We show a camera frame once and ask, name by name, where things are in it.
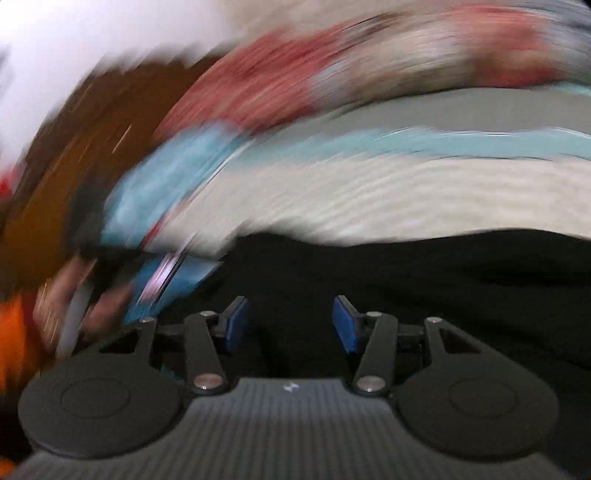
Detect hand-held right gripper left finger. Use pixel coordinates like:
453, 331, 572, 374
99, 296, 249, 396

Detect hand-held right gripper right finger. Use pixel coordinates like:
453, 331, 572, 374
332, 295, 485, 397

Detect black pants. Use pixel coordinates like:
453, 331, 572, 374
154, 231, 591, 472

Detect person's left hand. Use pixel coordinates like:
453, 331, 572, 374
34, 256, 137, 361

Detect teal wave-pattern pillow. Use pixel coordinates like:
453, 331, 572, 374
104, 122, 245, 252

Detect brown wooden headboard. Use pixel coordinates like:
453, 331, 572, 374
0, 60, 218, 301

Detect orange cloth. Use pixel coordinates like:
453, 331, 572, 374
0, 295, 35, 393

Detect red floral patchwork quilt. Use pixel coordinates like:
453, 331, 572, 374
152, 0, 591, 141

